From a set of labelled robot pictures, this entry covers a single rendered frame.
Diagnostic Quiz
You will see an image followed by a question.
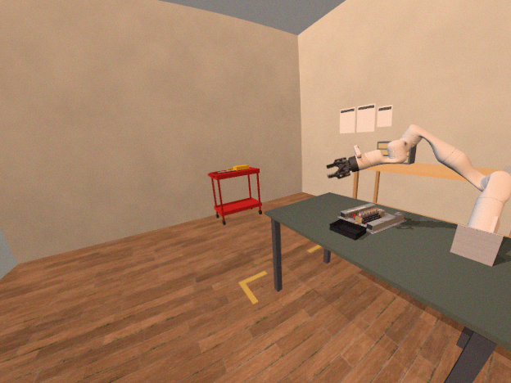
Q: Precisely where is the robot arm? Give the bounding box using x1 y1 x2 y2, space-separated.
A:
354 124 511 233

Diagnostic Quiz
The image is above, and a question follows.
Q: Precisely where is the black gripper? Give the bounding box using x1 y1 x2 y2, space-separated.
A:
326 156 360 179

